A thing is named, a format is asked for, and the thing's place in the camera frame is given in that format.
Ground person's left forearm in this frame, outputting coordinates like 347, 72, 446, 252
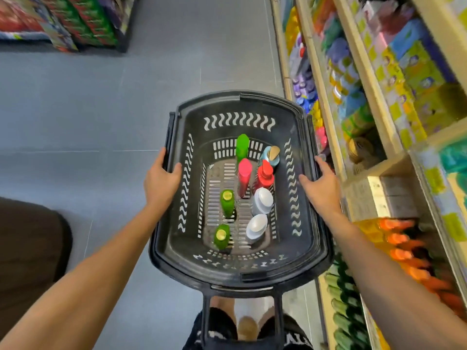
0, 205, 173, 350

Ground wooden shelving unit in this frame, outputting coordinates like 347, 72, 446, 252
270, 0, 467, 350

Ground tall green bottle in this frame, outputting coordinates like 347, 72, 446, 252
235, 134, 251, 163

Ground stack of green packets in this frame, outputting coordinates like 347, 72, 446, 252
38, 0, 119, 47

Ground pink bottle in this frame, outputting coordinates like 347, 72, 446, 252
237, 158, 253, 199

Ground teal bottle with tan cap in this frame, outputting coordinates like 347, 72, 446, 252
259, 145, 281, 168

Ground green bottle with yellow cap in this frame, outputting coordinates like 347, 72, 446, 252
213, 224, 231, 251
219, 189, 236, 219

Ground red bottle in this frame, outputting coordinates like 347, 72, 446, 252
252, 160, 275, 194

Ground row of purple bottles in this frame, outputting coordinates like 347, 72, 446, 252
291, 63, 319, 114

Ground row of yellow bottles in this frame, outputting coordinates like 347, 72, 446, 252
284, 5, 303, 57

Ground dark display rack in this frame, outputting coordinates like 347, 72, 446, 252
0, 0, 141, 53

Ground stack of red packets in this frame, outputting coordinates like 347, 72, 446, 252
0, 0, 50, 41

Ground stack of colourful boxes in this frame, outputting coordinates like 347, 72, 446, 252
352, 0, 467, 150

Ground person's right hand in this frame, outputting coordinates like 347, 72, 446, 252
298, 156, 342, 219

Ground person's right forearm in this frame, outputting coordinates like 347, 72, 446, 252
322, 207, 467, 350

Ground row of pastel bottles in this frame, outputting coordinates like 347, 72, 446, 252
310, 0, 376, 139

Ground tan shoe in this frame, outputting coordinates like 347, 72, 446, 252
237, 316, 260, 342

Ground black plastic shopping basket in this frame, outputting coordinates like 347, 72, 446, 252
149, 90, 335, 350

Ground row of dark green bottles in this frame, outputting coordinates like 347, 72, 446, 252
324, 251, 372, 350

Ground brown garment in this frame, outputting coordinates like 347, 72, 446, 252
0, 196, 73, 330

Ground row of orange bottles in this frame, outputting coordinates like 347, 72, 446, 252
356, 217, 467, 322

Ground white bottle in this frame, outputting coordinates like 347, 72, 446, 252
245, 214, 269, 245
251, 187, 274, 216

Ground person's left hand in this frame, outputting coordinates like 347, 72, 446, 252
144, 147, 182, 213

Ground black patterned shorts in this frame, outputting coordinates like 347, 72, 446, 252
182, 306, 315, 350

